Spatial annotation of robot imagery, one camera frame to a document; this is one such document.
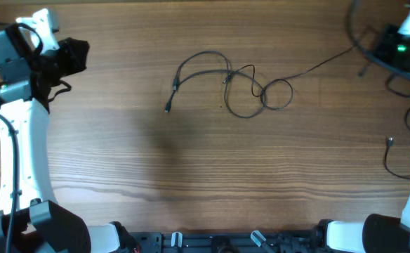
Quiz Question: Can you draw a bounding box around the black mounting rail base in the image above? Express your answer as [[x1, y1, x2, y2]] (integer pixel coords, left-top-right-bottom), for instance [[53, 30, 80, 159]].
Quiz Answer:
[[131, 231, 323, 253]]

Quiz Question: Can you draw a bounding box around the thin black usb cable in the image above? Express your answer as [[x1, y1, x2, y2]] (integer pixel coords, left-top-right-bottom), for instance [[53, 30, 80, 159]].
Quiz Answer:
[[222, 47, 354, 111]]

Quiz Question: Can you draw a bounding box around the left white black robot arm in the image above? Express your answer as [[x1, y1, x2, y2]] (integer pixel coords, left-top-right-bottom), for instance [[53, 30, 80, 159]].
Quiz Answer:
[[0, 21, 140, 252]]

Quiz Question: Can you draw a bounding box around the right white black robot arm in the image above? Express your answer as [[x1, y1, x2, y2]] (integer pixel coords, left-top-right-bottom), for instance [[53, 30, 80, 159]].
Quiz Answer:
[[319, 22, 410, 252]]

